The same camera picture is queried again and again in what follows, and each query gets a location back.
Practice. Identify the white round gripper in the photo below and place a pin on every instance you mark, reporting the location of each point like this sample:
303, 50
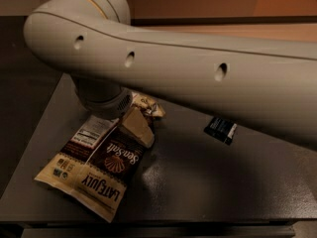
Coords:
110, 109

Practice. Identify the dark side table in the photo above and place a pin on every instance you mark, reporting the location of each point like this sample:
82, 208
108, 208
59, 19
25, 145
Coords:
26, 87

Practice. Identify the small black snack packet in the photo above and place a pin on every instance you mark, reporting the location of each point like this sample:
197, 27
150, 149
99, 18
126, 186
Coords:
221, 129

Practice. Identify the brown Late July chip bag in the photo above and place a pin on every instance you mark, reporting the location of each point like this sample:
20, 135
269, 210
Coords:
96, 165

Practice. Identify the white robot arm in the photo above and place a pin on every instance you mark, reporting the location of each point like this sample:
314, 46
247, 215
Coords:
266, 85

